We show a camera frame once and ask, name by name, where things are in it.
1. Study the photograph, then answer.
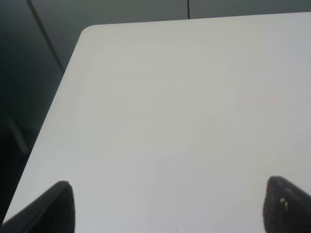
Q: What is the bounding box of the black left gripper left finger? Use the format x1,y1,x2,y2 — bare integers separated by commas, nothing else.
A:
0,181,75,233

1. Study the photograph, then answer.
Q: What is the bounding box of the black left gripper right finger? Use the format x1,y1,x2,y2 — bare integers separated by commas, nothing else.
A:
263,176,311,233

